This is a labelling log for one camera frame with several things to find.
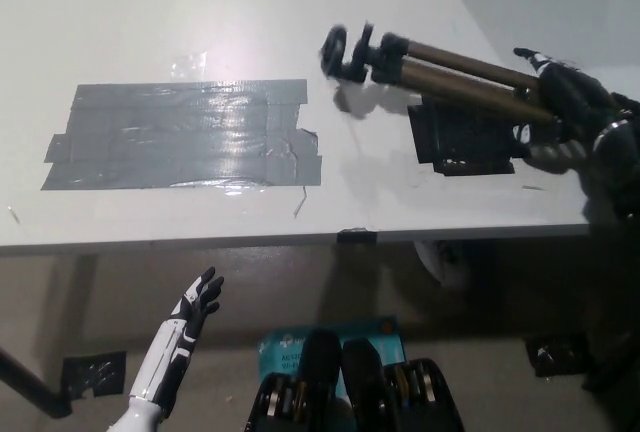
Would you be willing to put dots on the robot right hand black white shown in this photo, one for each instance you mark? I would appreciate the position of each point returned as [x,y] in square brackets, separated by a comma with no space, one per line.
[570,97]

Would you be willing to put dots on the robot left hand black white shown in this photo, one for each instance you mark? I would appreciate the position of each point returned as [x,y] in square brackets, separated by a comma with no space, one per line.
[199,299]

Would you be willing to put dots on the bronze tripod with black feet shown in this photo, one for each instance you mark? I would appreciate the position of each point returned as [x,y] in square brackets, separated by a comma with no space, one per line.
[450,69]

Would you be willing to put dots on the black tape patch on desk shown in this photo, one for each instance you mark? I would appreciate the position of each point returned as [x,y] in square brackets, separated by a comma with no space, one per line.
[465,144]

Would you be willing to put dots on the white round object under desk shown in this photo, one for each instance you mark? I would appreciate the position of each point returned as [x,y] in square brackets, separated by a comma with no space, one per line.
[440,262]

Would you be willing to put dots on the teal router box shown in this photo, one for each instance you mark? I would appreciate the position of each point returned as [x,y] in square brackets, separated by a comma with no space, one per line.
[285,349]

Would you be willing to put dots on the thin loose thread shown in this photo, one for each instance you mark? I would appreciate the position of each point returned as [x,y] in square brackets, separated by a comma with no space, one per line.
[300,202]

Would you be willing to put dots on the small black tape strip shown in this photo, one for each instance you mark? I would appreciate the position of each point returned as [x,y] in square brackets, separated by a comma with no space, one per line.
[357,236]

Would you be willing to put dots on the black table leg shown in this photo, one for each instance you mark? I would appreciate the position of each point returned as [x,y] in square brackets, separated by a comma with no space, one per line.
[30,379]

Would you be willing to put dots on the clear tape piece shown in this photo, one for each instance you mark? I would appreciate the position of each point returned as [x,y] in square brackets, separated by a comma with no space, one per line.
[190,64]

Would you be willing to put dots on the grey duct tape patch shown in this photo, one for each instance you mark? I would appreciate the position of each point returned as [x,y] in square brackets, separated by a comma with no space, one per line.
[185,134]

